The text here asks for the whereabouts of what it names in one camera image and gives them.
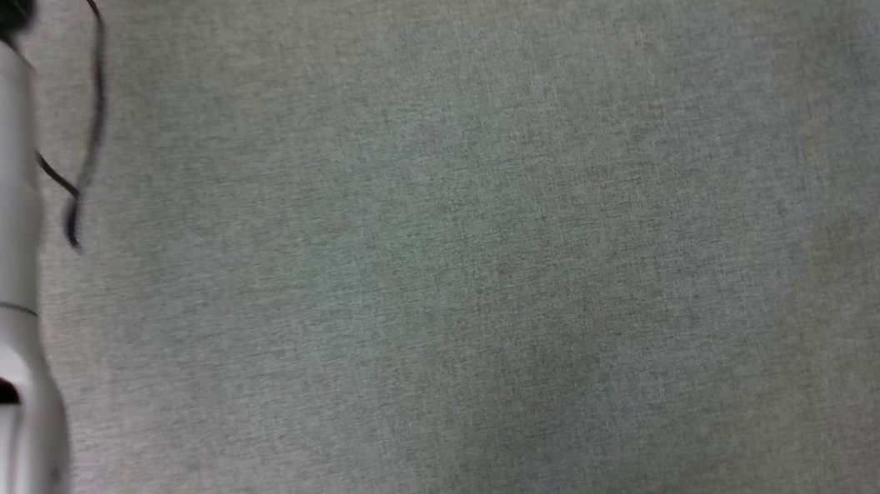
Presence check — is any grey fabric sofa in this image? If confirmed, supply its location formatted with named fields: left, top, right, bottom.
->
left=0, top=0, right=880, bottom=494

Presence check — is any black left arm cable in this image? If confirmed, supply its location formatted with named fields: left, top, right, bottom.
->
left=17, top=0, right=133, bottom=256

